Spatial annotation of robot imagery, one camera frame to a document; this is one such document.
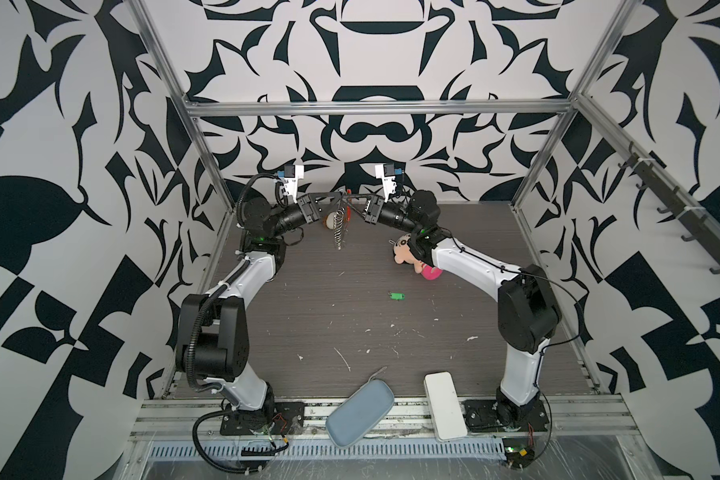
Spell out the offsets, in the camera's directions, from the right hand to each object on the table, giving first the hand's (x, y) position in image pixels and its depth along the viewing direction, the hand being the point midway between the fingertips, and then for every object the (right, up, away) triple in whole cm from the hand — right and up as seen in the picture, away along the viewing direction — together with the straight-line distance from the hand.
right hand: (343, 201), depth 70 cm
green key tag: (+15, -27, +25) cm, 40 cm away
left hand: (0, +2, 0) cm, 2 cm away
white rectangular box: (+24, -49, 0) cm, 55 cm away
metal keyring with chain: (-1, -3, +3) cm, 4 cm away
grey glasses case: (+4, -51, +4) cm, 51 cm away
